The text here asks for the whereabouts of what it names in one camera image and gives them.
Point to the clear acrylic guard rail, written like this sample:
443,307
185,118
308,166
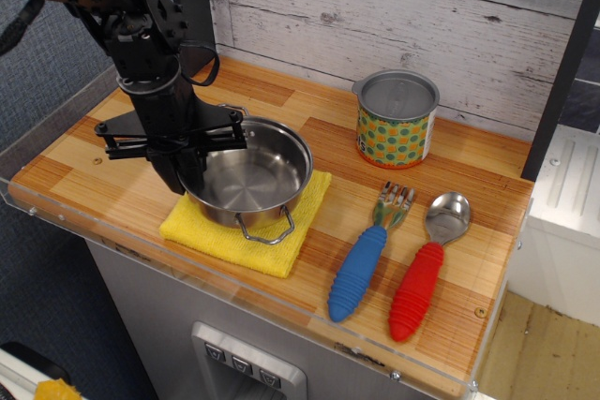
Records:
68,180

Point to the stainless steel pot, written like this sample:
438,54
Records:
257,188

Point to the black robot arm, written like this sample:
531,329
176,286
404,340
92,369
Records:
144,38

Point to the patterned tin can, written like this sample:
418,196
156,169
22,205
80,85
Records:
396,117

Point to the red handled spoon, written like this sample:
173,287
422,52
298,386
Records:
447,219

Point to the white toy sink unit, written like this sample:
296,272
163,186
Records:
556,259

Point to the grey toy fridge cabinet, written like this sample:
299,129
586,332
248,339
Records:
159,296

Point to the orange sponge object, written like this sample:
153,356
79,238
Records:
56,389

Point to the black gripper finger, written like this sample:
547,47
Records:
192,168
166,170

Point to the blue handled fork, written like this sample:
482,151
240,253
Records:
354,276

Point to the yellow dish towel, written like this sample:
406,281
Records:
186,225

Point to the silver dispenser button panel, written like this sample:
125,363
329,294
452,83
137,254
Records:
234,369

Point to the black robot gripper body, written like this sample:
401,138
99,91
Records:
168,119

